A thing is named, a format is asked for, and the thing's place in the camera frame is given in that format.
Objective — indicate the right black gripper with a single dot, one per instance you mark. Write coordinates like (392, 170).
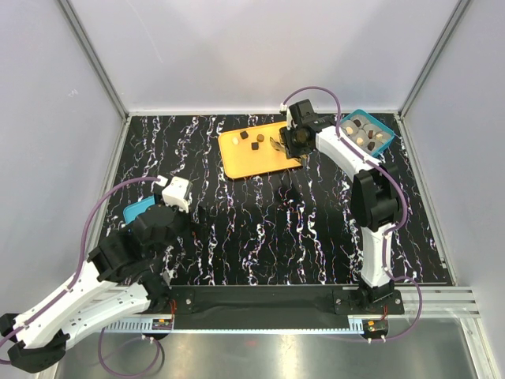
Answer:
(289, 150)

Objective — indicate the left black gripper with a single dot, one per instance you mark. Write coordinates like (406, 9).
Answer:
(195, 229)

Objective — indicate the teal box lid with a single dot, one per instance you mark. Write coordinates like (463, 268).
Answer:
(132, 211)

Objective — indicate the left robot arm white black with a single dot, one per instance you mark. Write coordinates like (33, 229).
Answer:
(121, 276)

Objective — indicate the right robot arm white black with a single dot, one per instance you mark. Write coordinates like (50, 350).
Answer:
(377, 202)

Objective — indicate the teal chocolate box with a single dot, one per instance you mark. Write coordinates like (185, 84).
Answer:
(368, 122)

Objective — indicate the orange plastic tray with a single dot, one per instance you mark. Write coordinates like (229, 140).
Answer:
(240, 161)

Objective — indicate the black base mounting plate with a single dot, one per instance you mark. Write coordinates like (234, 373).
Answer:
(276, 309)

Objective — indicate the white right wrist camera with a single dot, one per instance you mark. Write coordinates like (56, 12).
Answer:
(285, 111)

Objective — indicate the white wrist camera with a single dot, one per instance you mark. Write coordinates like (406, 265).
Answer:
(177, 194)
(285, 111)

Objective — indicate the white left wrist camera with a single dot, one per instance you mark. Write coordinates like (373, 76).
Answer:
(177, 194)

